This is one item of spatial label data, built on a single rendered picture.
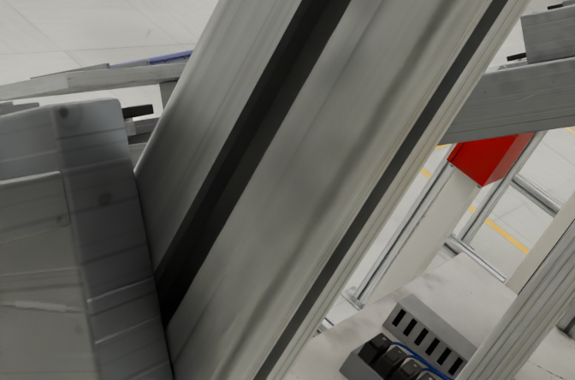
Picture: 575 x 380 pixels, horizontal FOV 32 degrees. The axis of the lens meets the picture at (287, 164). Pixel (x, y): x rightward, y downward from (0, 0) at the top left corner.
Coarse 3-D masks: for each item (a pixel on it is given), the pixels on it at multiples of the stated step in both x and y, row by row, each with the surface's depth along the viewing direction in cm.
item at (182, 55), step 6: (168, 54) 77; (174, 54) 77; (180, 54) 76; (186, 54) 76; (138, 60) 79; (150, 60) 78; (156, 60) 78; (162, 60) 77; (168, 60) 77; (174, 60) 77
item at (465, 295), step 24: (456, 264) 167; (408, 288) 151; (432, 288) 155; (456, 288) 159; (480, 288) 164; (504, 288) 168; (360, 312) 139; (384, 312) 142; (456, 312) 152; (480, 312) 156; (504, 312) 160; (336, 336) 131; (360, 336) 134; (480, 336) 150; (552, 336) 162; (312, 360) 124; (336, 360) 126; (408, 360) 134; (528, 360) 151; (552, 360) 155
